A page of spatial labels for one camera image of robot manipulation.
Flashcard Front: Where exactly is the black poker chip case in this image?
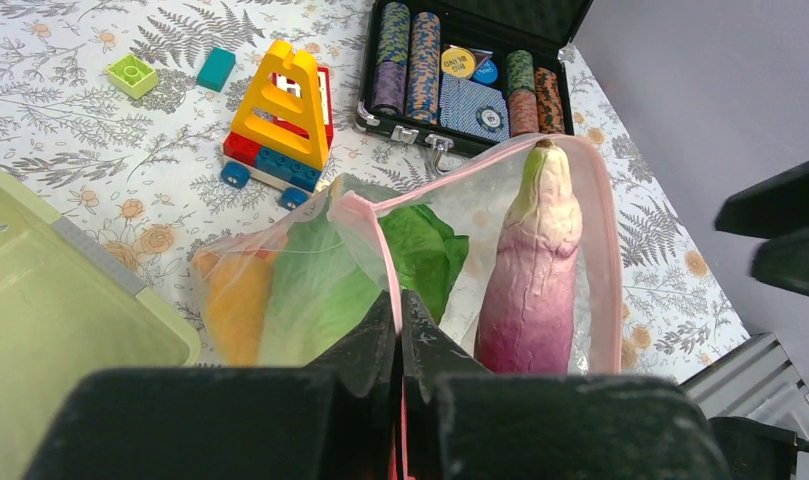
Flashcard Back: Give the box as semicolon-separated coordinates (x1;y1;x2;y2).
355;0;592;174

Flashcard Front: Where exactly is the yellow toy block sailboat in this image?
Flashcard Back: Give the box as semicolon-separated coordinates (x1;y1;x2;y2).
220;40;333;210

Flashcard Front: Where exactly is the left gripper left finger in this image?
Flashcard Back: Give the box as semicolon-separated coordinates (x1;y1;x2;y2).
25;293;397;479

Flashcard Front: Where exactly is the floral table mat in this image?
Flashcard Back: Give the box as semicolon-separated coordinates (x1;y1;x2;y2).
0;1;748;382

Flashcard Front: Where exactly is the small green toy block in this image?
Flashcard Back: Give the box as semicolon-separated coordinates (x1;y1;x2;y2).
106;54;159;100

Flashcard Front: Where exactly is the teal toy block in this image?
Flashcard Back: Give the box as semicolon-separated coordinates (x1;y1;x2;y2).
196;47;236;92

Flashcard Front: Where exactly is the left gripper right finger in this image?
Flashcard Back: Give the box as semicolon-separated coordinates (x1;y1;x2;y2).
400;291;729;479

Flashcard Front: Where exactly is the clear pink dotted zip bag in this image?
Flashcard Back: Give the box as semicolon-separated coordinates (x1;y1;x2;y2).
191;134;622;374

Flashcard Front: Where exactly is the red white window block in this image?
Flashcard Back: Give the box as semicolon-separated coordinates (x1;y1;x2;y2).
271;64;335;148

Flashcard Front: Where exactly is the pale green plastic basket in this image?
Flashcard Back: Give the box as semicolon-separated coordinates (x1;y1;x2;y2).
0;170;201;479

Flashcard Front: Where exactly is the pale green toy cabbage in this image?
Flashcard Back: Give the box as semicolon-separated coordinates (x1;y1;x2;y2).
257;203;381;367

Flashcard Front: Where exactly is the yellow toy bell pepper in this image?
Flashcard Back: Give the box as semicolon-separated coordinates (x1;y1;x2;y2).
192;250;279;367

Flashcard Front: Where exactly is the purple toy eggplant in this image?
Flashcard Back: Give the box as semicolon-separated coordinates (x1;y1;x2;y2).
474;139;583;374

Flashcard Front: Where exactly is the green toy leaf vegetable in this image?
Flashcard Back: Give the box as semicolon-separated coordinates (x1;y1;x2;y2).
379;204;470;323

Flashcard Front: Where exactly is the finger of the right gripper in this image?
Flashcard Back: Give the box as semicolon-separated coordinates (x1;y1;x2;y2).
750;227;809;297
714;161;809;239

